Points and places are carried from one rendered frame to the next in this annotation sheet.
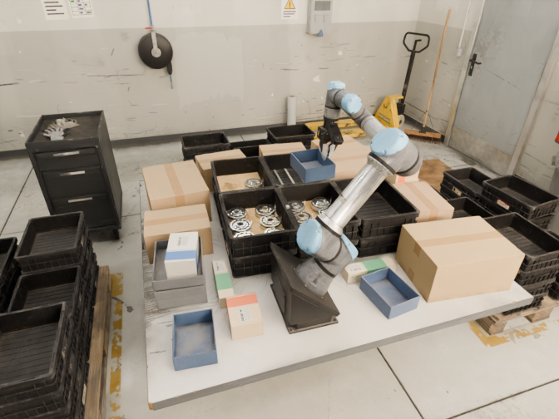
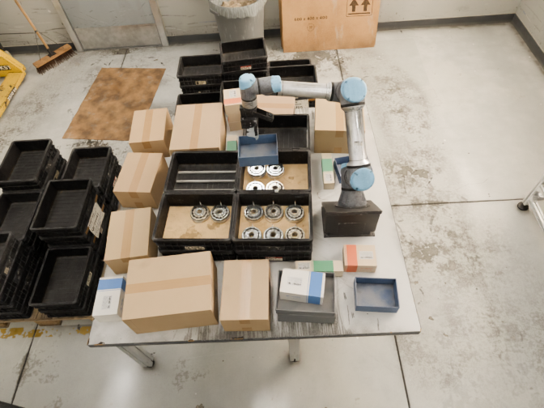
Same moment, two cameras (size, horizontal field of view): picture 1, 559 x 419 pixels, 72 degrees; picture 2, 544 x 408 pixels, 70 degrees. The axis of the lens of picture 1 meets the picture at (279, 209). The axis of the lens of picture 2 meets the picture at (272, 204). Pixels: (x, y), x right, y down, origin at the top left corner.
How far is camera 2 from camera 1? 1.73 m
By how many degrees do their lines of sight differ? 52
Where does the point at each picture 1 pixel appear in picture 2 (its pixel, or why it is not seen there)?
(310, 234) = (367, 177)
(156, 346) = (372, 325)
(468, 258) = not seen: hidden behind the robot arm
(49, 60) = not seen: outside the picture
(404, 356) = not seen: hidden behind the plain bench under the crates
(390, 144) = (363, 89)
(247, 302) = (354, 251)
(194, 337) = (369, 297)
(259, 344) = (380, 256)
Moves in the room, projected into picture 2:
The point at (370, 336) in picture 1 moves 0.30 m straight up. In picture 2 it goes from (383, 192) to (393, 158)
